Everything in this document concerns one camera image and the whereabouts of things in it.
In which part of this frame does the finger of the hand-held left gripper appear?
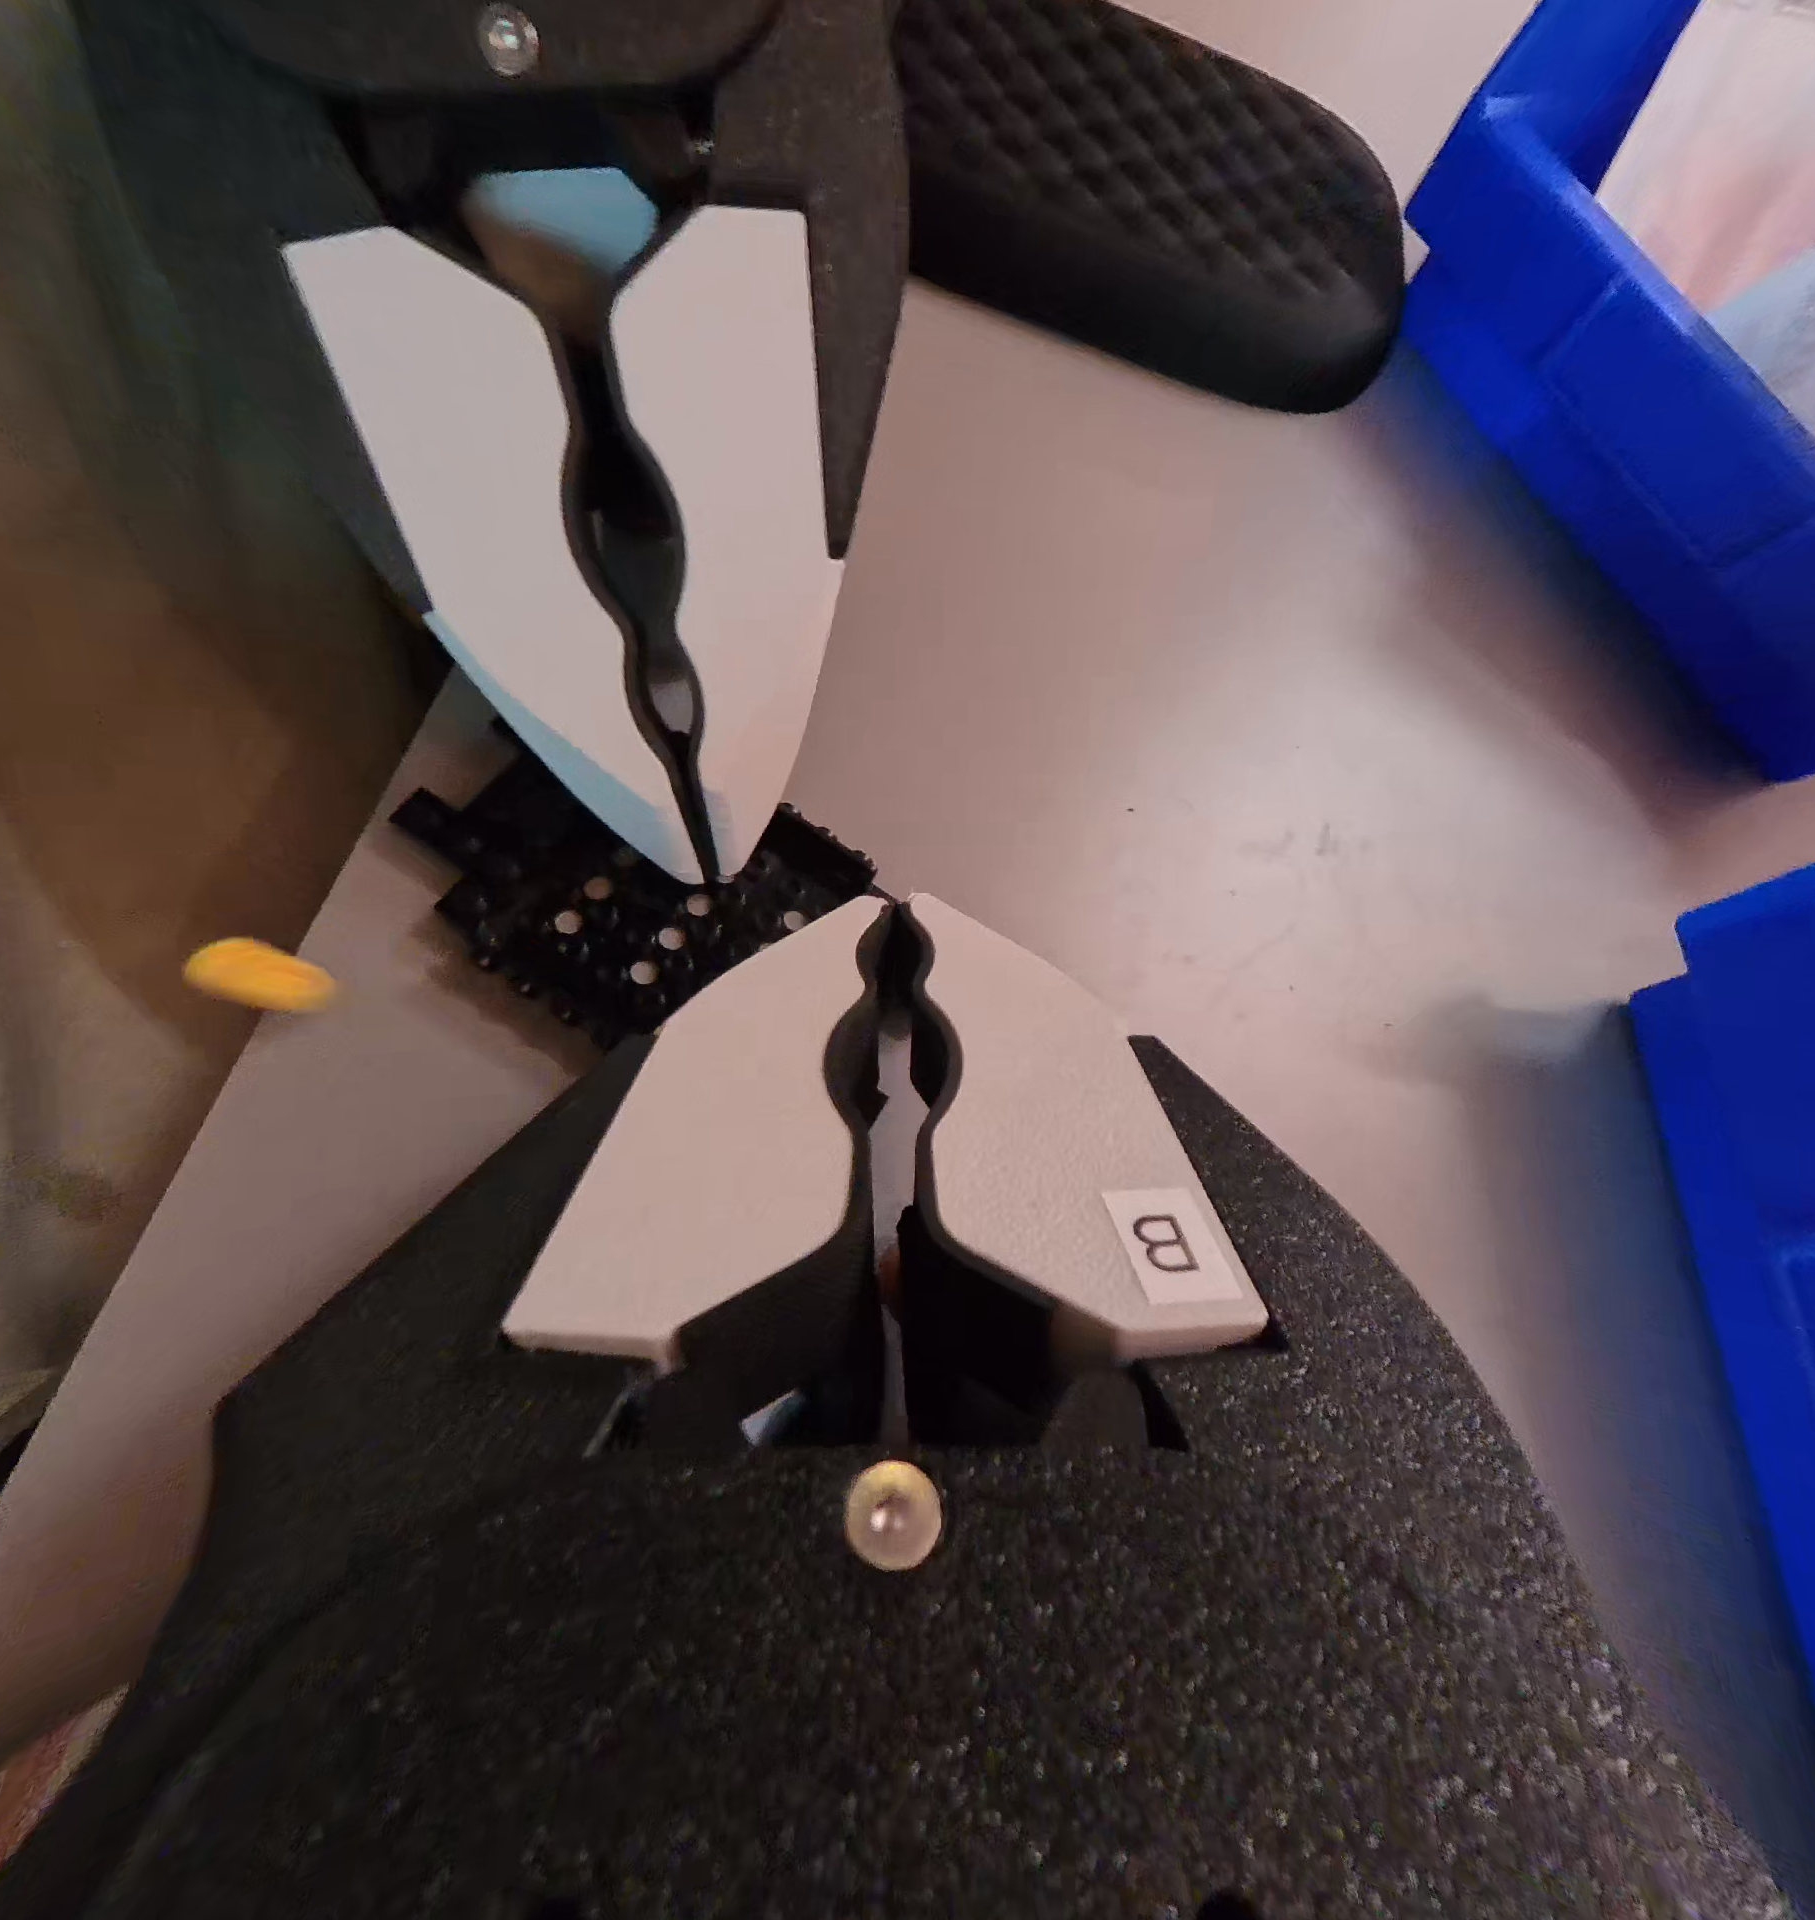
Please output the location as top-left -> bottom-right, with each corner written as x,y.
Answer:
276,221 -> 720,886
601,200 -> 852,882

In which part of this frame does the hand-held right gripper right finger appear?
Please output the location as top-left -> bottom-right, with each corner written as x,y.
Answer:
900,890 -> 1274,1363

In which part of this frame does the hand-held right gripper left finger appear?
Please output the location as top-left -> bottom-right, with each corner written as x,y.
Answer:
500,890 -> 895,1372

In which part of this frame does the black toy brick chassis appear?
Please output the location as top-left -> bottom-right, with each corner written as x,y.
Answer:
389,717 -> 876,1052

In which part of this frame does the yellow toy brick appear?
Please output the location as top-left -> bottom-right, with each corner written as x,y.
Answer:
182,935 -> 341,1015

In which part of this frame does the grey desk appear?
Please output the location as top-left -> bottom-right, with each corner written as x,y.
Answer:
0,275 -> 1815,1920

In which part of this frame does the black chair armrest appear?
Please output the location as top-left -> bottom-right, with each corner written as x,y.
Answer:
897,0 -> 1407,415

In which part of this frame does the person's beige clothing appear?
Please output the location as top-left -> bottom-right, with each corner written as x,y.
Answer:
0,0 -> 445,1501

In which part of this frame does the blue plastic bin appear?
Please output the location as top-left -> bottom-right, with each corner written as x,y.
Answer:
1628,845 -> 1815,1920
1402,0 -> 1815,786

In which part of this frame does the flat white paper bag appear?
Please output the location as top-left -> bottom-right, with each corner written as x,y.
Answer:
1590,0 -> 1815,503

